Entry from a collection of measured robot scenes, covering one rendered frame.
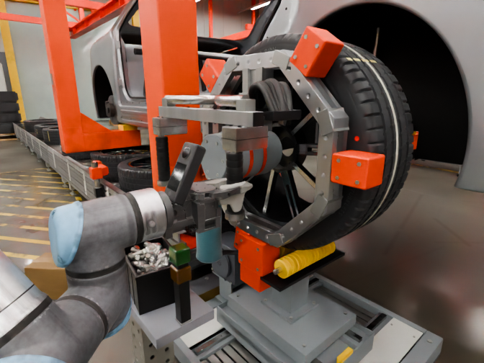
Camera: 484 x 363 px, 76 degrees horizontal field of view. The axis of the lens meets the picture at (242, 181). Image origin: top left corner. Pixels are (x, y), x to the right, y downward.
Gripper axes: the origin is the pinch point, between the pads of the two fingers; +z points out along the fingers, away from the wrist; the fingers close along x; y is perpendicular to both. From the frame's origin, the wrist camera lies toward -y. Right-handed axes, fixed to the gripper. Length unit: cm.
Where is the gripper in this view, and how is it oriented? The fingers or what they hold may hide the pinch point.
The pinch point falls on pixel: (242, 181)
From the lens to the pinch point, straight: 68.2
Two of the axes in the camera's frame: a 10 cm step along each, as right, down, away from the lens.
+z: 7.6, -1.7, 6.2
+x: 6.5, 2.1, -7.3
